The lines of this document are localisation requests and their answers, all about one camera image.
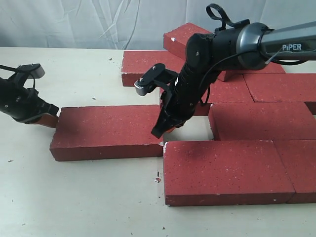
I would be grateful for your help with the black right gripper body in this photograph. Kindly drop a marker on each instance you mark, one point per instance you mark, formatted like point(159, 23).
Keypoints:
point(178, 106)

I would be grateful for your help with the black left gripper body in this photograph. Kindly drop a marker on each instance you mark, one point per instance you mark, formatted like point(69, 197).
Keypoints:
point(23, 104)

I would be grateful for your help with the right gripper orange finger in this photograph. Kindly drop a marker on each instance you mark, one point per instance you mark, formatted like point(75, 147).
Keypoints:
point(173, 128)

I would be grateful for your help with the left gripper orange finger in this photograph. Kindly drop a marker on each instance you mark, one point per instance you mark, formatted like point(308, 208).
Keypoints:
point(47, 120)

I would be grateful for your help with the red brick pushed sideways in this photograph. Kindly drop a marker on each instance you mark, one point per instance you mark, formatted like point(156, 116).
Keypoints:
point(106, 132)

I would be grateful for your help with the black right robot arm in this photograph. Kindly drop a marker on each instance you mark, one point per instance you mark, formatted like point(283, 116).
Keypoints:
point(240, 46)

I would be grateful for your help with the red brick stacked on top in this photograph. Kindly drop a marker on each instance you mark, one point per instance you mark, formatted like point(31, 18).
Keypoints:
point(175, 40)

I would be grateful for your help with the red brick back left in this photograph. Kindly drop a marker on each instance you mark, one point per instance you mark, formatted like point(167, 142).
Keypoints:
point(136, 62)

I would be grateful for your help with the red brick front large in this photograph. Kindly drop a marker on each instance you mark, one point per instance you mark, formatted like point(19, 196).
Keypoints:
point(209, 173)

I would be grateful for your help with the red brick second row right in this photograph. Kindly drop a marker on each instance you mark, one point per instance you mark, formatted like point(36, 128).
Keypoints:
point(282, 87)

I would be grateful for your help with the red brick third row right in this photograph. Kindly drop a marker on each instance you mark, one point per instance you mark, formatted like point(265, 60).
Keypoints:
point(262, 121)

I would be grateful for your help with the red brick back right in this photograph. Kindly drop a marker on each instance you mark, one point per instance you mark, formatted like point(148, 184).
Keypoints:
point(271, 68)

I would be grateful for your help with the red brick front right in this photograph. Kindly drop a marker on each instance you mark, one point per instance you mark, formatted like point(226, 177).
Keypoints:
point(299, 160)

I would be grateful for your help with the white wrinkled backdrop curtain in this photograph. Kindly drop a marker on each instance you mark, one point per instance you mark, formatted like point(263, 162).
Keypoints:
point(97, 24)

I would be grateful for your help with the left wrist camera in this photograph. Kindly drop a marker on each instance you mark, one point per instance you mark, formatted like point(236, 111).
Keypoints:
point(34, 71)

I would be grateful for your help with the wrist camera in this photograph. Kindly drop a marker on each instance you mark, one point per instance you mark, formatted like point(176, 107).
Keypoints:
point(34, 71)
point(157, 76)

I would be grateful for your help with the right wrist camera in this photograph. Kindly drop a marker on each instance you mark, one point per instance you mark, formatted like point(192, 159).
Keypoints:
point(157, 76)

